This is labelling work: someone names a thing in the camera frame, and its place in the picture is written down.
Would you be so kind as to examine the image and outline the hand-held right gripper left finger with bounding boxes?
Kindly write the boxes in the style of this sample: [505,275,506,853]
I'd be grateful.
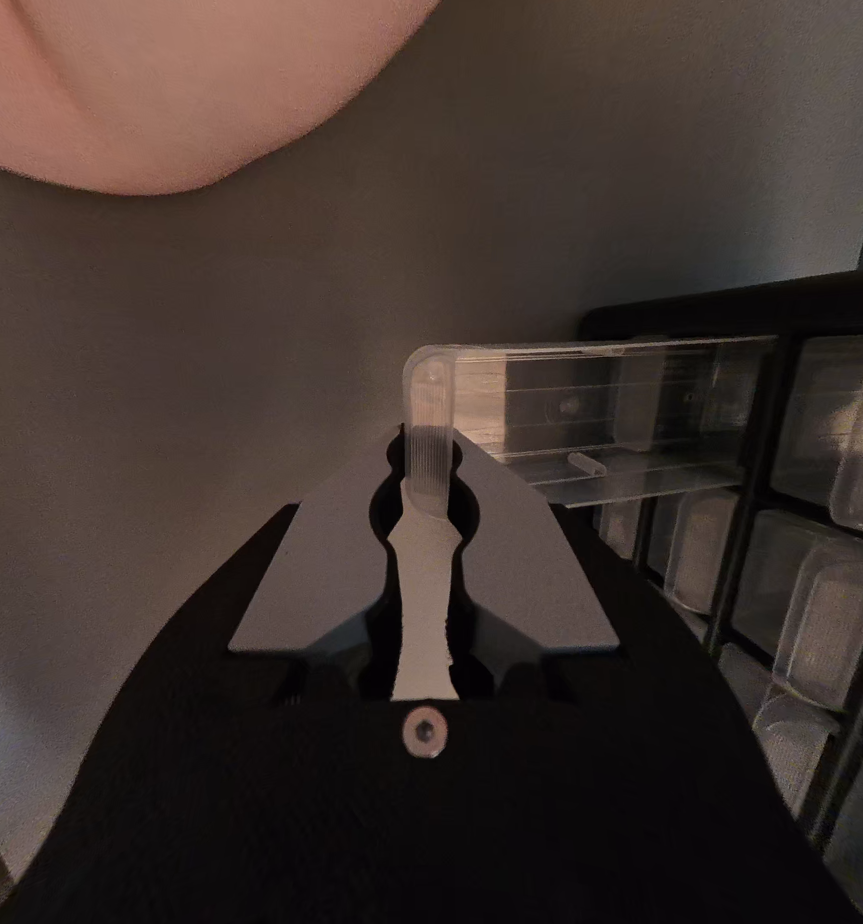
[228,424,408,700]

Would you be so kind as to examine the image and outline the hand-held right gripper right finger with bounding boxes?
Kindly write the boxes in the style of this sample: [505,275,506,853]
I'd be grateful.
[446,427,621,700]

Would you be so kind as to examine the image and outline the clear plastic drawer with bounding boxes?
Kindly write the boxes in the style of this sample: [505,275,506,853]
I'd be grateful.
[402,335,779,521]

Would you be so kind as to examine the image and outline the black drawer cabinet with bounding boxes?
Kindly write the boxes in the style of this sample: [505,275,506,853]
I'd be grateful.
[581,270,863,924]

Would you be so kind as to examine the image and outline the person's left forearm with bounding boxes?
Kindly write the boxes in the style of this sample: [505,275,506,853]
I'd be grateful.
[0,0,398,197]

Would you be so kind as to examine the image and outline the rows of clear drawers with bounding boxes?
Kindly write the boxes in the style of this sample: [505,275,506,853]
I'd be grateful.
[597,332,863,924]

